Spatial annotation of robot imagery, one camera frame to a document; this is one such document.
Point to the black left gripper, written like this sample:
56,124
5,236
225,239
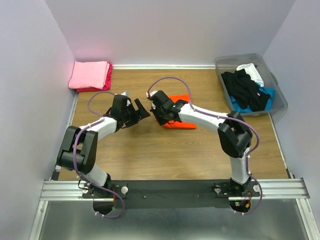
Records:
140,114

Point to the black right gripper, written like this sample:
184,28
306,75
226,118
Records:
160,122

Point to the orange t shirt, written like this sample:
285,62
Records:
179,125

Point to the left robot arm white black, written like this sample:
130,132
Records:
78,150

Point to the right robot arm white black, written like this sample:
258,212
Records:
234,134

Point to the folded magenta shirt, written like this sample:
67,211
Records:
107,84

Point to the folded light pink shirt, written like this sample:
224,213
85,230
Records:
89,75

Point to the black shirt in bin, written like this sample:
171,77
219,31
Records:
245,92

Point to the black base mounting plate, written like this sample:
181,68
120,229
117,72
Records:
173,194

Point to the clear plastic bin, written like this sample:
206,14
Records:
277,102

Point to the white shirt in bin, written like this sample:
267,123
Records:
252,71

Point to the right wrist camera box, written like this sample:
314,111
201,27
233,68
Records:
160,98

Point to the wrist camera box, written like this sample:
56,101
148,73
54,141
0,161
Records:
125,94
160,98

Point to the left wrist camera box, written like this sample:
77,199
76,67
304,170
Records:
125,94

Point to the aluminium front rail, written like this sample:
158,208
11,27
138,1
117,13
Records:
271,189

